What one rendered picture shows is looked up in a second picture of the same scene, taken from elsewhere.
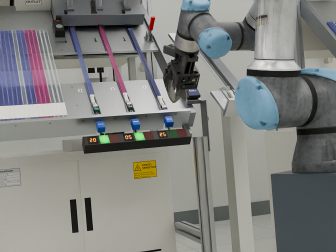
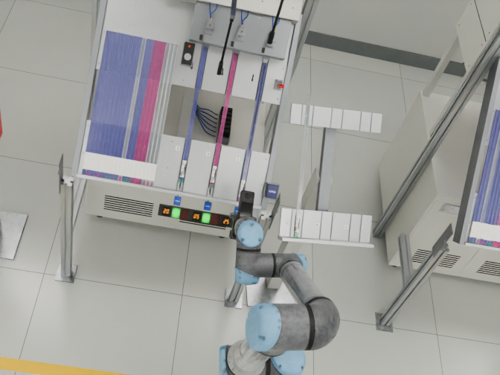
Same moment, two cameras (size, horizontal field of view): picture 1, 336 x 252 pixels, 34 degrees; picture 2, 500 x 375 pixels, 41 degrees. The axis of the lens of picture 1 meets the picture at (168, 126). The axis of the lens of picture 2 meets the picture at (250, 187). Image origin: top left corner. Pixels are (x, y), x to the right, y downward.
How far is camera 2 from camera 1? 1.96 m
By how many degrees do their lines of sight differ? 50
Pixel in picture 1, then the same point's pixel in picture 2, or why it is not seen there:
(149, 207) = not seen: hidden behind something
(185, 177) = (366, 10)
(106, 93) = (199, 158)
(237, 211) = (286, 245)
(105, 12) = (243, 45)
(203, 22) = (242, 260)
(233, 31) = (264, 274)
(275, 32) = (244, 364)
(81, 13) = (216, 42)
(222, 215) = (387, 56)
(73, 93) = (170, 151)
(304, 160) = not seen: outside the picture
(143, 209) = not seen: hidden behind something
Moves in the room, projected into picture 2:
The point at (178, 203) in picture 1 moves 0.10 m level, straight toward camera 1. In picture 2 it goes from (346, 30) to (341, 38)
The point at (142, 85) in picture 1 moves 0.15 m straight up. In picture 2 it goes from (237, 157) to (245, 129)
